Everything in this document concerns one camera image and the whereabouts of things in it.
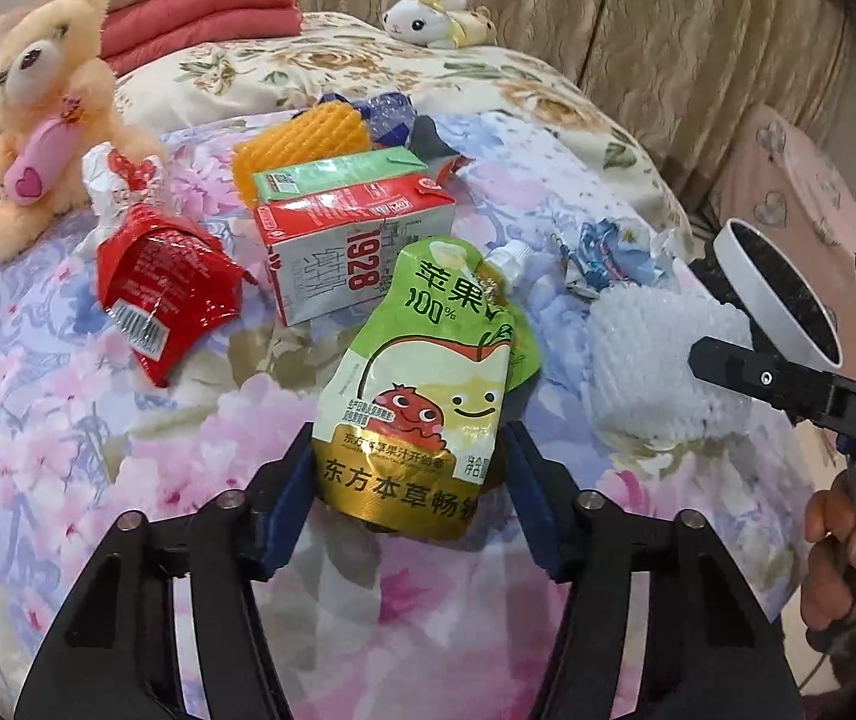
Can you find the red snack packet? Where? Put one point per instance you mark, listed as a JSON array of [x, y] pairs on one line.
[[158, 270]]

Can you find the beige teddy bear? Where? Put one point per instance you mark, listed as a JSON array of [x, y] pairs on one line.
[[30, 67]]

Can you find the white round bin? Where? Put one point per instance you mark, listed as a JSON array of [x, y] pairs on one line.
[[781, 292]]

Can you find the cream floral quilt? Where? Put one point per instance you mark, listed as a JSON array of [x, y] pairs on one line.
[[398, 75]]

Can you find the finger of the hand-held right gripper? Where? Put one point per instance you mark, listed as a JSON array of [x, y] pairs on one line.
[[758, 375]]

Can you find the purple pink floral blanket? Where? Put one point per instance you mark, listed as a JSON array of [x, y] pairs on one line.
[[60, 465]]

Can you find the green juice pouch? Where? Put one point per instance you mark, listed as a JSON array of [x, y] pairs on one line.
[[413, 390]]

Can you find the red milk carton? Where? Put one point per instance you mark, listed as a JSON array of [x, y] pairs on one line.
[[338, 255]]

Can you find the white foam fruit net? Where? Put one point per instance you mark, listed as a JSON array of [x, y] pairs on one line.
[[653, 360]]

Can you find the orange foam fruit net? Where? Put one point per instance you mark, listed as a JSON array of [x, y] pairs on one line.
[[300, 139]]

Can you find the person's right hand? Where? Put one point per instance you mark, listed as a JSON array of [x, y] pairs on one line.
[[826, 562]]

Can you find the blue white crumpled wrapper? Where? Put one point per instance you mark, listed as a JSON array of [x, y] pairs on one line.
[[608, 255]]

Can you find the small brown plush toy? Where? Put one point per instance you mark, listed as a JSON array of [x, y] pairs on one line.
[[479, 22]]

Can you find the folded red blanket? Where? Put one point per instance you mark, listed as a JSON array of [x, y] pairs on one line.
[[203, 15]]

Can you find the beige patterned curtain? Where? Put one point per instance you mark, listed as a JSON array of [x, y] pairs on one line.
[[623, 15]]

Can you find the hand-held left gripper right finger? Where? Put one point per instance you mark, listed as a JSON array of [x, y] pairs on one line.
[[540, 517]]

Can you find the pink heart cushion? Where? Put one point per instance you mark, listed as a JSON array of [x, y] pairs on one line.
[[788, 165]]

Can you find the green drink carton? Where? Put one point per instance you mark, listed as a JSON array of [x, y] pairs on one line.
[[338, 172]]

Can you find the white red plastic wrapper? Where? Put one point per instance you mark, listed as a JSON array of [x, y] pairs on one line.
[[109, 180]]

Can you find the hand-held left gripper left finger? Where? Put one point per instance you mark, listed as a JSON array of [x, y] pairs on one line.
[[285, 514]]

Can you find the blue plastic wrapper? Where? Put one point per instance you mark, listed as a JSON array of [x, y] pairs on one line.
[[390, 116]]

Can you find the white rabbit plush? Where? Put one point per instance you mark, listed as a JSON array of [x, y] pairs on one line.
[[420, 19]]

